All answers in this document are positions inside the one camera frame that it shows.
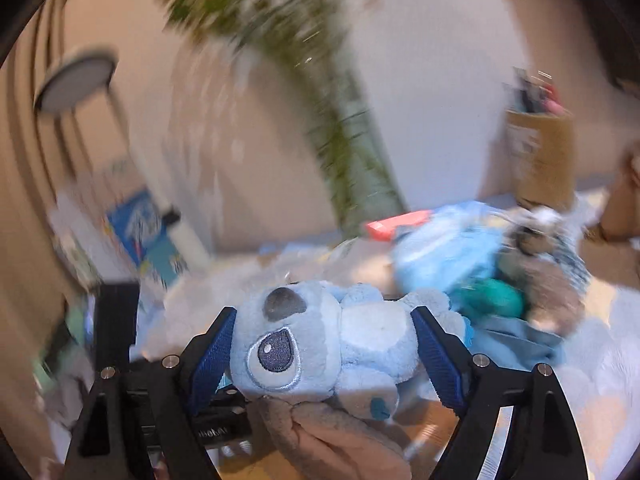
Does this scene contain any grey striped soft toy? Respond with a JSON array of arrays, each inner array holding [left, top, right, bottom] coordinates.
[[510, 205, 591, 331]]

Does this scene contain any blue cloth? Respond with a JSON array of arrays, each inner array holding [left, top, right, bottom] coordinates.
[[465, 317, 566, 376]]

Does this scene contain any glass vase with flowers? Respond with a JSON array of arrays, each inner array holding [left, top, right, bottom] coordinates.
[[155, 0, 406, 231]]

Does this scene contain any teal cloth bundle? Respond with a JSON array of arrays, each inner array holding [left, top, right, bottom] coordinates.
[[457, 277, 523, 318]]

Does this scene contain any blue plush toy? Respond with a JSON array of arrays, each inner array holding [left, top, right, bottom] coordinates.
[[227, 280, 468, 480]]

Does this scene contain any pink packet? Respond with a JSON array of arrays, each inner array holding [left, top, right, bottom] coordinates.
[[364, 210, 431, 242]]

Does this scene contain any blue tissue pack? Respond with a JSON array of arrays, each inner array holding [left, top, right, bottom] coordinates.
[[392, 202, 516, 296]]

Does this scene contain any white cylinder bottle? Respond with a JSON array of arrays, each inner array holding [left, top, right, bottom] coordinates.
[[160, 205, 211, 266]]

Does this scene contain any round white side table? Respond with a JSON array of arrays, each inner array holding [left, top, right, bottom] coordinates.
[[34, 49, 136, 176]]

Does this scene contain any bunch of pens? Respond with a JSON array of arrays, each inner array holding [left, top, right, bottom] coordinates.
[[512, 67, 563, 116]]

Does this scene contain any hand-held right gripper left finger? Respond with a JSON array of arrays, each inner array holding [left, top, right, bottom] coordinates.
[[64, 306, 238, 480]]

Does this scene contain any row of books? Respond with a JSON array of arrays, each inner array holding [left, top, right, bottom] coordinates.
[[50, 160, 186, 291]]

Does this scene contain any cardboard pen holder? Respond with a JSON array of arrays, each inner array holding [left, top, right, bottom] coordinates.
[[505, 107, 576, 208]]

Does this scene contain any brown leather bag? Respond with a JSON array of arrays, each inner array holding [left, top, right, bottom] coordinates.
[[585, 145, 640, 243]]

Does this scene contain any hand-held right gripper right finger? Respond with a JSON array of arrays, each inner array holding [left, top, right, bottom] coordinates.
[[410, 305, 590, 480]]

